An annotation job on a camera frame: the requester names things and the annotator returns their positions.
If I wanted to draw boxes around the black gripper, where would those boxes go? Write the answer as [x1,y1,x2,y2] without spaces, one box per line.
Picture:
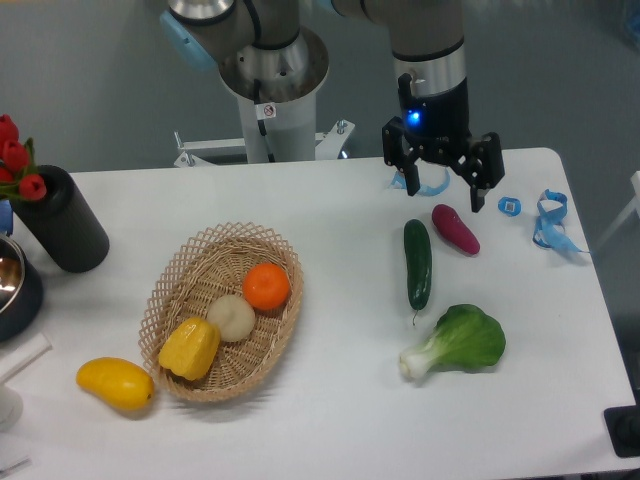
[382,73,504,213]

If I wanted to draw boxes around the yellow bell pepper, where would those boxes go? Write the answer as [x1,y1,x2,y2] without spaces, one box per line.
[158,317,221,381]

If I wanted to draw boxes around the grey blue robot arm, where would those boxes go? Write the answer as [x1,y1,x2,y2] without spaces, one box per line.
[160,1,504,211]

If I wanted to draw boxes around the woven wicker basket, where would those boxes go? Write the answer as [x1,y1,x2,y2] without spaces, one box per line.
[139,223,304,402]

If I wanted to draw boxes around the purple sweet potato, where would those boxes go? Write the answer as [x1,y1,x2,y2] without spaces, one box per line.
[431,204,480,256]

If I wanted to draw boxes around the small blue tag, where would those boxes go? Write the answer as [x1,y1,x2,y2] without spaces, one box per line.
[498,196,522,217]

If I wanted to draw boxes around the dark green cucumber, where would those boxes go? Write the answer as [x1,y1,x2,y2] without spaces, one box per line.
[403,219,433,324]

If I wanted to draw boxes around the blue tangled ribbon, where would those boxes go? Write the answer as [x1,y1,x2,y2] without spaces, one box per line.
[532,189,590,254]

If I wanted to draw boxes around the green bok choy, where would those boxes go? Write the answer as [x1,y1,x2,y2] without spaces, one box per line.
[399,304,506,380]

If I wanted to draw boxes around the orange tangerine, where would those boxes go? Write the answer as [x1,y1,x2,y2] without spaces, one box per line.
[242,263,290,311]

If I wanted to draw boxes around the white round onion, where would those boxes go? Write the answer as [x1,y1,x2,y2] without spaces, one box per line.
[206,295,256,343]

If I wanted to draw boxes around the black device at corner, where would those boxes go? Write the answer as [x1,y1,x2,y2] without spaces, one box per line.
[604,405,639,458]

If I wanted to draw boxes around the black cylindrical vase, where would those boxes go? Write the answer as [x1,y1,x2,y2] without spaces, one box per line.
[10,165,110,273]

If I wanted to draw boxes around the yellow mango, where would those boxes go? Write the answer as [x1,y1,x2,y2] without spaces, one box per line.
[76,357,155,411]

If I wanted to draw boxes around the red tulip bouquet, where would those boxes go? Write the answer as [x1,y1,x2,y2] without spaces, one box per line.
[1,114,47,202]

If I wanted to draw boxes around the dark metal bowl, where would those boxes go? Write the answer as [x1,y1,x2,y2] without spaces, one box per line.
[1,235,44,342]

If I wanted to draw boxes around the blue curved strap piece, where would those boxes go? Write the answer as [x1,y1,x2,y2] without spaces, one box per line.
[387,167,451,197]

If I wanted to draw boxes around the white metal base bracket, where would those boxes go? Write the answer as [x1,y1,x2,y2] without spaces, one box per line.
[173,119,356,168]

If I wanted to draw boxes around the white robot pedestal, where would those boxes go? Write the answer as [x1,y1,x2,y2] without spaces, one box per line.
[219,27,329,163]

